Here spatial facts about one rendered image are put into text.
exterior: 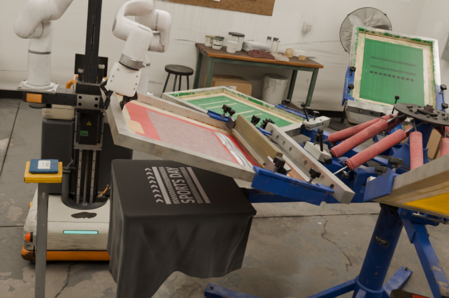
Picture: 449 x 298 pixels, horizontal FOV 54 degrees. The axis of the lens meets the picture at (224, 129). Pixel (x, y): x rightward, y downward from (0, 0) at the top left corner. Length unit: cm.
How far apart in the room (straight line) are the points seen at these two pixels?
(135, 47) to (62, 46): 393
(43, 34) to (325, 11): 467
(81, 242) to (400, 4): 551
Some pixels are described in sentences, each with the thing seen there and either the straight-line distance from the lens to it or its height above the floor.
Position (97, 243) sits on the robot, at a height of 18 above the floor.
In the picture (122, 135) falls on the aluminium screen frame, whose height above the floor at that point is 127.
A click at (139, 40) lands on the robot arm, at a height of 150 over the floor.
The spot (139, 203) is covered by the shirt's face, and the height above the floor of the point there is 95.
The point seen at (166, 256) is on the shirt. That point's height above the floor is 77.
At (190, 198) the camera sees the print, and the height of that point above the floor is 95.
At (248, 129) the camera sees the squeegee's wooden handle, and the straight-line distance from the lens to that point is 183.
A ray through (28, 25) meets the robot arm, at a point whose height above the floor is 142.
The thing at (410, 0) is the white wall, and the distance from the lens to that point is 703.
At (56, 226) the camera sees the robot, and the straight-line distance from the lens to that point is 272.
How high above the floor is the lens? 176
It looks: 19 degrees down
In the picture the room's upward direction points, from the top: 10 degrees clockwise
